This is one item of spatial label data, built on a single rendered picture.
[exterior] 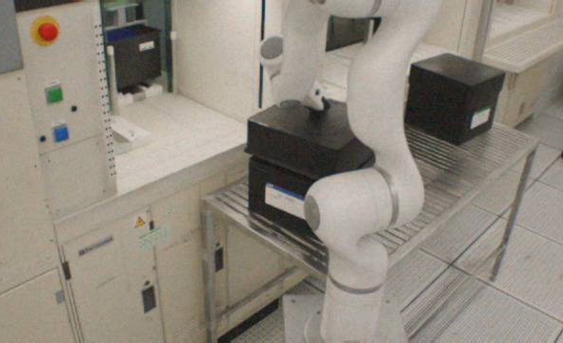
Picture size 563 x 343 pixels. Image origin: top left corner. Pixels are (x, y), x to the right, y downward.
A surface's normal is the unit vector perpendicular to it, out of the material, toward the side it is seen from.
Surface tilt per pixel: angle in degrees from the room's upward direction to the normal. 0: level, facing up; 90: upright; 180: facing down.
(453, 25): 90
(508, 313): 0
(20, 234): 90
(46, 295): 90
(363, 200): 47
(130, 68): 90
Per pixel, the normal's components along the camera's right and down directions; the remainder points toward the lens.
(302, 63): 0.25, 0.39
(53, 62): 0.73, 0.37
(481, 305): 0.04, -0.87
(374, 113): -0.14, 0.45
